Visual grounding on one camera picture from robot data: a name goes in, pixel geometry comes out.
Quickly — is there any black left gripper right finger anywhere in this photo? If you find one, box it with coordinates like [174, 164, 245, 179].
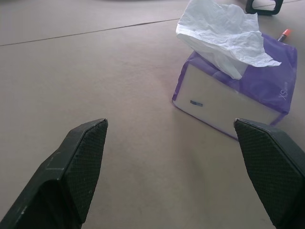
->
[233, 117, 305, 229]

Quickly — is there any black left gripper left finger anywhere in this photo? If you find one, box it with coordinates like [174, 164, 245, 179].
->
[0, 117, 109, 229]

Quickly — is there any purple tissue pack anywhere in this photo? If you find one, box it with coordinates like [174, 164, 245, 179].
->
[171, 32, 298, 140]

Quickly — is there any black marker with orange cap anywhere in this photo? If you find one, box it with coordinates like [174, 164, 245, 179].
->
[277, 29, 290, 42]

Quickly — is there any white tissue sheet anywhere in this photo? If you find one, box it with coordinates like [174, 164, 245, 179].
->
[175, 0, 282, 80]

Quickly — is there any black loop-shaped object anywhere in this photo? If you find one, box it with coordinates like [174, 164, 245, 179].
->
[245, 0, 284, 17]

